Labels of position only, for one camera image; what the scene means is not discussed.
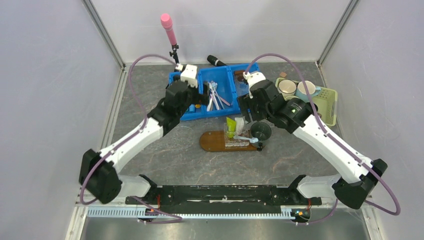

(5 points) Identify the white toothpaste tube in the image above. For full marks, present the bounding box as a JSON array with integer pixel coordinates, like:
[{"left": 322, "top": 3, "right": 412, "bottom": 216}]
[{"left": 234, "top": 117, "right": 246, "bottom": 136}]

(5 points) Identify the green toothpaste tube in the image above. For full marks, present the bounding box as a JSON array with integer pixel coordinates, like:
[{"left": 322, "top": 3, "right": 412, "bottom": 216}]
[{"left": 226, "top": 117, "right": 237, "bottom": 139}]

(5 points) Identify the clear acrylic toothbrush holder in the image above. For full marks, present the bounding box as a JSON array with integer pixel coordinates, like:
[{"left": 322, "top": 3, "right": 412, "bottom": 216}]
[{"left": 223, "top": 123, "right": 250, "bottom": 149}]

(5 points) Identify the light blue toothbrush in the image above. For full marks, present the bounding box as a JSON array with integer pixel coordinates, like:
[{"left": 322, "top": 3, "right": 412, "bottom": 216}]
[{"left": 233, "top": 135, "right": 259, "bottom": 144}]

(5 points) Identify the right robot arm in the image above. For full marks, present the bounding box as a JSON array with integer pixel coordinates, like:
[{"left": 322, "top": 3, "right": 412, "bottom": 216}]
[{"left": 237, "top": 79, "right": 388, "bottom": 210}]

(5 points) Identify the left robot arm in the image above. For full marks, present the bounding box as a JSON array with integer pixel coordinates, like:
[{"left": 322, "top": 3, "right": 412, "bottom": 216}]
[{"left": 78, "top": 80, "right": 210, "bottom": 205}]

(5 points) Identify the white toothbrush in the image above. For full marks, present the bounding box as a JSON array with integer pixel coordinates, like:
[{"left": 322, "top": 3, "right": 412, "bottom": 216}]
[{"left": 206, "top": 82, "right": 220, "bottom": 112}]

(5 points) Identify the grey toothbrush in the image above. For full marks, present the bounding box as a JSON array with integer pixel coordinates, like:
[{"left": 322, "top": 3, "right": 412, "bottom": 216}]
[{"left": 211, "top": 81, "right": 225, "bottom": 110}]

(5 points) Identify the oval wooden tray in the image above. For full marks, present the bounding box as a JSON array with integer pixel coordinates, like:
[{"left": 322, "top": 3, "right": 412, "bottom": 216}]
[{"left": 199, "top": 130, "right": 257, "bottom": 152}]

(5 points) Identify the blue three-compartment bin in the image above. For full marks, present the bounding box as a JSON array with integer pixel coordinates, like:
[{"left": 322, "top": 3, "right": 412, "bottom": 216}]
[{"left": 180, "top": 63, "right": 249, "bottom": 121}]

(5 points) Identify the white ribbed mug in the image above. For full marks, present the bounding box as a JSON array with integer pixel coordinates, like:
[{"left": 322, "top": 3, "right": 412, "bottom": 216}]
[{"left": 277, "top": 79, "right": 297, "bottom": 98}]

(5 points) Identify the acrylic holder with wood ends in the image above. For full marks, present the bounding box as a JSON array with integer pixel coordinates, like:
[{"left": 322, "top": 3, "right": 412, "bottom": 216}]
[{"left": 233, "top": 69, "right": 247, "bottom": 84}]

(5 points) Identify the black microphone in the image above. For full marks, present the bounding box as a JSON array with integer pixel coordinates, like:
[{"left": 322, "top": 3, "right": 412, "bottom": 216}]
[{"left": 206, "top": 55, "right": 227, "bottom": 67}]

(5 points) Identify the dark green enamel mug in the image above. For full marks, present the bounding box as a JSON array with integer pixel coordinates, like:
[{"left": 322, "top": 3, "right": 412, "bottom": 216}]
[{"left": 249, "top": 121, "right": 272, "bottom": 152}]

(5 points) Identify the light blue mug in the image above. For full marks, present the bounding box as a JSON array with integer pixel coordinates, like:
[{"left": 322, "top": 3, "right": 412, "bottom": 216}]
[{"left": 294, "top": 80, "right": 322, "bottom": 103}]

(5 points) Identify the light green plastic basket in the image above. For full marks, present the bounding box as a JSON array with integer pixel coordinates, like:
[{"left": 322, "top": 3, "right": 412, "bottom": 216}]
[{"left": 275, "top": 77, "right": 338, "bottom": 127}]

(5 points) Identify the pink microphone on stand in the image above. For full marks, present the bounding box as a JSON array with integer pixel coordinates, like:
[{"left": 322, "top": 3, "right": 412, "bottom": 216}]
[{"left": 160, "top": 13, "right": 180, "bottom": 64}]

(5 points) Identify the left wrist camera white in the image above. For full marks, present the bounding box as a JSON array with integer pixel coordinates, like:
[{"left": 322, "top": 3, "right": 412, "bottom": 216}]
[{"left": 175, "top": 63, "right": 199, "bottom": 89}]

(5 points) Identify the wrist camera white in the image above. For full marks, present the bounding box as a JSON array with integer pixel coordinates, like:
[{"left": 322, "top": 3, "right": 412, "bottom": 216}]
[
  {"left": 242, "top": 71, "right": 266, "bottom": 99},
  {"left": 175, "top": 63, "right": 199, "bottom": 89}
]

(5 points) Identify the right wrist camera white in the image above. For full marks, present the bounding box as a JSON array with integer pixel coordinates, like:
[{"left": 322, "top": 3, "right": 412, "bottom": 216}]
[{"left": 242, "top": 71, "right": 266, "bottom": 99}]

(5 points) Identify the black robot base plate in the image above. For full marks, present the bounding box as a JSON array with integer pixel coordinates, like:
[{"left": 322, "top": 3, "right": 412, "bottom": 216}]
[{"left": 141, "top": 184, "right": 322, "bottom": 214}]

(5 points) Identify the white cable duct strip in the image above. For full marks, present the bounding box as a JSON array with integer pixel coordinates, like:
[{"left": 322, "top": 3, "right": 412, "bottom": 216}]
[{"left": 87, "top": 206, "right": 295, "bottom": 220}]

